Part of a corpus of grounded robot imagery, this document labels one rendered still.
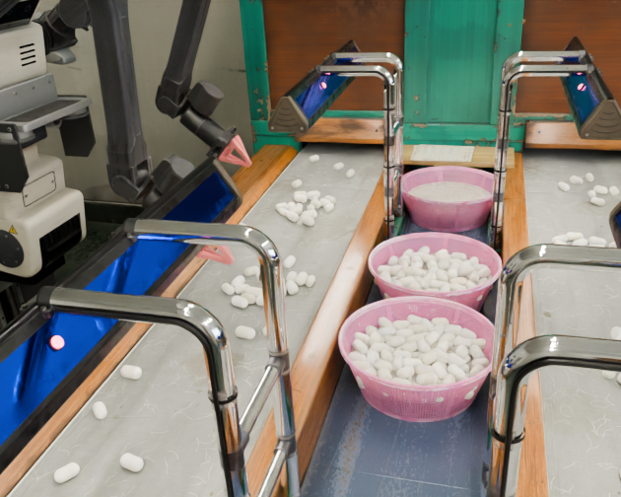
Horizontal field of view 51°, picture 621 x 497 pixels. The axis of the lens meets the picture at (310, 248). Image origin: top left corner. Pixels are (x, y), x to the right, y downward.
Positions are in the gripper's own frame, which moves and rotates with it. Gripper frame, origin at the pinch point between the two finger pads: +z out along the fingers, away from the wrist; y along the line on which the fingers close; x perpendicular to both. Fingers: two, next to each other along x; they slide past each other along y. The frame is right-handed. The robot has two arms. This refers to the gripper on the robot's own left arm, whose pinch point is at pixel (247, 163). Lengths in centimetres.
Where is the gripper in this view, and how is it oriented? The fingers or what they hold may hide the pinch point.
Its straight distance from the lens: 168.6
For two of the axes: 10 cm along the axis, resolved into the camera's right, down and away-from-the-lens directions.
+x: -5.8, 6.4, 4.9
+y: 2.5, -4.4, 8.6
